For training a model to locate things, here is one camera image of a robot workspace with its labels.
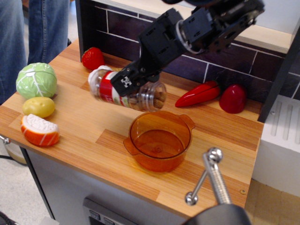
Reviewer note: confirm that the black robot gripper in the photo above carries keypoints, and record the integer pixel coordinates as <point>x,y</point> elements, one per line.
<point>159,46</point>

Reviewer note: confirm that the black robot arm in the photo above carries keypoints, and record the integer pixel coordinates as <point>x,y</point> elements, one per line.
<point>212,26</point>

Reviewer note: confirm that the orange transparent plastic pot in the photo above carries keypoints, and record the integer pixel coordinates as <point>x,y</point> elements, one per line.
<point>158,141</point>

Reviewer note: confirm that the tan toy croissant piece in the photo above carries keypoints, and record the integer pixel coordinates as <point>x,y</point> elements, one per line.
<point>118,69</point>

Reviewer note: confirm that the red toy chili pepper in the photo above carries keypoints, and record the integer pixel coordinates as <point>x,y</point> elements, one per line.
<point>204,92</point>

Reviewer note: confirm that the red toy strawberry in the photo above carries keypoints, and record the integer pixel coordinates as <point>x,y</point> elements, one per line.
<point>93,58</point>

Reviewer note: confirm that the red toy bell pepper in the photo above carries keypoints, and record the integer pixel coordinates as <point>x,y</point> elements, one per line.
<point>233,99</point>

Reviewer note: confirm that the person legs in jeans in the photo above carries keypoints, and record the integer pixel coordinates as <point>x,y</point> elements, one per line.
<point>48,37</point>

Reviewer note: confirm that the green toy cabbage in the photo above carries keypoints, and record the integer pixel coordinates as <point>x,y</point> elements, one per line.
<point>36,80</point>

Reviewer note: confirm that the yellow toy potato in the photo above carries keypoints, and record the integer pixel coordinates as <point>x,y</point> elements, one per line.
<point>39,106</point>

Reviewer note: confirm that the orange salmon sushi toy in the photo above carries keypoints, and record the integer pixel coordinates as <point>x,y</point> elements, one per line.
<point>39,131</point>

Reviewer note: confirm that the white ribbed sink unit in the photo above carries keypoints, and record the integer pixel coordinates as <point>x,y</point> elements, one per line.
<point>278,159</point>

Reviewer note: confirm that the grey toy oven front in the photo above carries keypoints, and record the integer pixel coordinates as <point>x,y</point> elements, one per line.
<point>97,214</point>

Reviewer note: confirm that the small silver knob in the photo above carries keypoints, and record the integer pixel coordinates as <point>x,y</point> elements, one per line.
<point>6,141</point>

